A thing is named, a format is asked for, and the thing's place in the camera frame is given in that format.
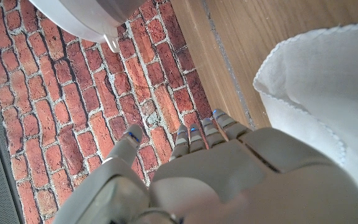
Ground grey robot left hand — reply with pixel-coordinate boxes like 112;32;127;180
51;108;358;224

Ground white grey collapsible bucket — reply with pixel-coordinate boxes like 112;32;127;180
28;0;147;54

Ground white cloth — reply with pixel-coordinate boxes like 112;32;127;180
252;19;358;206

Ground red brick printed backdrop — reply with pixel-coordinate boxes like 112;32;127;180
0;0;213;224

